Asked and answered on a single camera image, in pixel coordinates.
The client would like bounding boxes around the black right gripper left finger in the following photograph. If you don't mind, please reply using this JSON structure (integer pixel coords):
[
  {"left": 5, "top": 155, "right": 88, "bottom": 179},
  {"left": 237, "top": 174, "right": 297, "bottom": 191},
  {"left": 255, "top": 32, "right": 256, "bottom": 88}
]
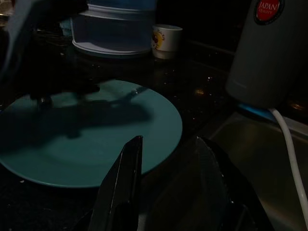
[{"left": 88, "top": 135, "right": 144, "bottom": 231}]

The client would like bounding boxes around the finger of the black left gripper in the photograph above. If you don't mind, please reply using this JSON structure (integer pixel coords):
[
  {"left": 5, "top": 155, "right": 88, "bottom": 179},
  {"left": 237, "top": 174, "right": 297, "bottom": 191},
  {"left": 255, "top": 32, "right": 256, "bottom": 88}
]
[{"left": 77, "top": 81, "right": 101, "bottom": 95}]

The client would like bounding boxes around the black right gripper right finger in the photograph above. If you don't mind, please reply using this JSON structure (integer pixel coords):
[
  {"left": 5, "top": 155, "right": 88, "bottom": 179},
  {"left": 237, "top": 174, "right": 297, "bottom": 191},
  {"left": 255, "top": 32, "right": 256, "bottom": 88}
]
[{"left": 141, "top": 136, "right": 275, "bottom": 231}]

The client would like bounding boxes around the stacked blue white food container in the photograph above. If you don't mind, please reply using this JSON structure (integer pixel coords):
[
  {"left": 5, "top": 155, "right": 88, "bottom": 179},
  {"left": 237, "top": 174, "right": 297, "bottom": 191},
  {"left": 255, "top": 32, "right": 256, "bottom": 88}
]
[{"left": 60, "top": 0, "right": 157, "bottom": 59}]

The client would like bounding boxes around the white printed mug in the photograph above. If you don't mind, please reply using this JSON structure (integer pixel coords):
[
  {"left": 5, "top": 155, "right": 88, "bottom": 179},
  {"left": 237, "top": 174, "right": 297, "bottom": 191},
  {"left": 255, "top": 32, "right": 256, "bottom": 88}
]
[{"left": 151, "top": 24, "right": 183, "bottom": 60}]

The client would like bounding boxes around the stainless steel sink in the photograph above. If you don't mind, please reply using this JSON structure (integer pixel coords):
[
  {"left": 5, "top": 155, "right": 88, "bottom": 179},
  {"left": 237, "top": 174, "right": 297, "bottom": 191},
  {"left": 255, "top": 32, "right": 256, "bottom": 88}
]
[{"left": 209, "top": 110, "right": 308, "bottom": 231}]

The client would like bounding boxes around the grey thermos jug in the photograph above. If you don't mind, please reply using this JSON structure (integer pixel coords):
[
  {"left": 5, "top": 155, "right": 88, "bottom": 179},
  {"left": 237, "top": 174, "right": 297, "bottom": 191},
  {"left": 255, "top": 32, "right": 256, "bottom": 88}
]
[{"left": 225, "top": 0, "right": 308, "bottom": 108}]

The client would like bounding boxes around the light blue plate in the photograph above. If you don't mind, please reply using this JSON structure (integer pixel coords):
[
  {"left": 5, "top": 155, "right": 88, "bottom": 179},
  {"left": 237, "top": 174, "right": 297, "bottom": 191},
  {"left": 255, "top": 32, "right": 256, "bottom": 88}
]
[{"left": 0, "top": 79, "right": 183, "bottom": 189}]

